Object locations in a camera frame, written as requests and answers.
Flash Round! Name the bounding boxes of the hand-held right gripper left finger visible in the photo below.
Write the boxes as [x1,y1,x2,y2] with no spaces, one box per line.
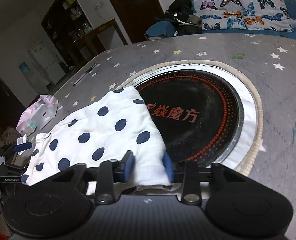
[48,150,136,205]

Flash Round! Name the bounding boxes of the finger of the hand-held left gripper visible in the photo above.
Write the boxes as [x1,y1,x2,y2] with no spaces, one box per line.
[0,141,33,159]

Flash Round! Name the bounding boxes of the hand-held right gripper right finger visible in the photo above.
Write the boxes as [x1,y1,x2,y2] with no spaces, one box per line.
[162,152,249,205]

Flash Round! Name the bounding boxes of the white polka dot garment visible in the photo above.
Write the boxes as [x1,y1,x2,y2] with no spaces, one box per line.
[21,86,175,192]

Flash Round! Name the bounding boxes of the pink plastic bag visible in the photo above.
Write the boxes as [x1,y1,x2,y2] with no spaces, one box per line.
[16,94,59,133]

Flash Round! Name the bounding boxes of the black round induction cooker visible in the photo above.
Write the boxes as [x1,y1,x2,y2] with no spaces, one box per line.
[134,66,246,166]

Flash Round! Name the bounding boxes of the white fridge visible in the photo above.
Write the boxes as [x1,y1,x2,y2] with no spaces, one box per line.
[28,40,66,86]

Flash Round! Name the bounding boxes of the grey pen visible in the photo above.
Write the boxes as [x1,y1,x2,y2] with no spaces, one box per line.
[72,63,98,87]

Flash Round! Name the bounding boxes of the grey star table cover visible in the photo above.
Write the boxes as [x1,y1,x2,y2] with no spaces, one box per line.
[3,32,296,240]

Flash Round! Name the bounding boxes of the wooden side desk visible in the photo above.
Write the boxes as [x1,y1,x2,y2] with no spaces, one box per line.
[72,18,128,58]

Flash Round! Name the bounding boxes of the dark wooden cabinet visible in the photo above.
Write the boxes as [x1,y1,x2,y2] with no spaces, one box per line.
[40,0,95,69]

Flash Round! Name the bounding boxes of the blue sofa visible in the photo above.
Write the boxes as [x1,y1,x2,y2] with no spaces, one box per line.
[144,0,296,42]

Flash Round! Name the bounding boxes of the black jacket pile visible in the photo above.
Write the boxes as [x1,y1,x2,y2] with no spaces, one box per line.
[155,0,203,37]

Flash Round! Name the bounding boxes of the dark wooden door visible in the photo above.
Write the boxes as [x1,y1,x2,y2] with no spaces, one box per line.
[99,0,164,44]

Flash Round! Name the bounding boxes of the butterfly print pillow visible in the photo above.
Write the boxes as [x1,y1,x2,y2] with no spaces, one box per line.
[191,0,247,31]
[240,0,295,33]

